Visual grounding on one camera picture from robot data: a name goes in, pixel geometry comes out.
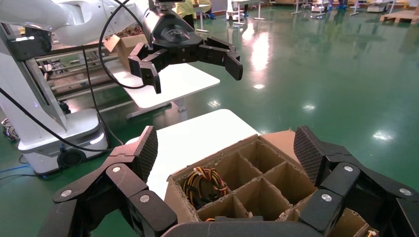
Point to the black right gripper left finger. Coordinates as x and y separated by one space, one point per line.
124 176

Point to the cardboard box with dividers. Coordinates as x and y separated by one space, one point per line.
262 196

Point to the wooden pallet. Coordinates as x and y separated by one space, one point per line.
399 16

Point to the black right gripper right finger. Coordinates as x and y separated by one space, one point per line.
340 176

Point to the white side table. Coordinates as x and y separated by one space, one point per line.
176 81

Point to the white robot body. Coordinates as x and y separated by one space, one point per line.
49 130

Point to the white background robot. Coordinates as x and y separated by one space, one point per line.
235 11
319 6

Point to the person in yellow shirt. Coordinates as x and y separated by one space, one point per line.
185 8
204 3

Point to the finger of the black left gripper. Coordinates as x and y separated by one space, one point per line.
144 68
216 54

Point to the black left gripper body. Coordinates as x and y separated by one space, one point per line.
170 32

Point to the open brown cardboard box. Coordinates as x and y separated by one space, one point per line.
126 49

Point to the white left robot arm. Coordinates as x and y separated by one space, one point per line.
82 19

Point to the metal roller rack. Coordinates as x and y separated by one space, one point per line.
75 81

